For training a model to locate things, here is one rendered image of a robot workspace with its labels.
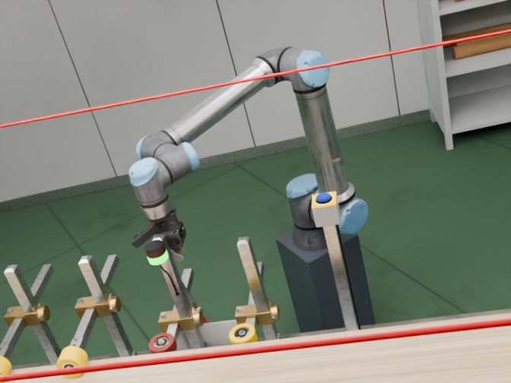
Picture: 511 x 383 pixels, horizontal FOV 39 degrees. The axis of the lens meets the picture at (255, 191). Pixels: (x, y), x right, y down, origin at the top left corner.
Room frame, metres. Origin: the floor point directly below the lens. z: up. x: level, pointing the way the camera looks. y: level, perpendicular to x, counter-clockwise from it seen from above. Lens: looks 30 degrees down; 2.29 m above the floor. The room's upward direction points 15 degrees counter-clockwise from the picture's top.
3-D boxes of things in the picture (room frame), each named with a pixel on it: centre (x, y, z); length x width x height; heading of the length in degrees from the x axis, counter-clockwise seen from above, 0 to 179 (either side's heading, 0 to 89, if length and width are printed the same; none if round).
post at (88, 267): (1.87, 0.56, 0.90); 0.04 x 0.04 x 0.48; 77
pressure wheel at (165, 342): (1.67, 0.39, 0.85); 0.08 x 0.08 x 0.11
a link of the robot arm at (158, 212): (1.90, 0.30, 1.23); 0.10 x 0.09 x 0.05; 167
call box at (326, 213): (1.70, -0.18, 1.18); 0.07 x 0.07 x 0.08; 77
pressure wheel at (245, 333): (1.62, 0.15, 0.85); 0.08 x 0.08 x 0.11
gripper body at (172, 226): (1.89, 0.29, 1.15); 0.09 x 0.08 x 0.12; 77
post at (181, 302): (1.82, 0.32, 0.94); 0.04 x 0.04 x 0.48; 77
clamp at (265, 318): (1.77, 0.10, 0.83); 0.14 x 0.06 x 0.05; 77
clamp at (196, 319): (1.82, 0.34, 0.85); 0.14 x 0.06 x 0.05; 77
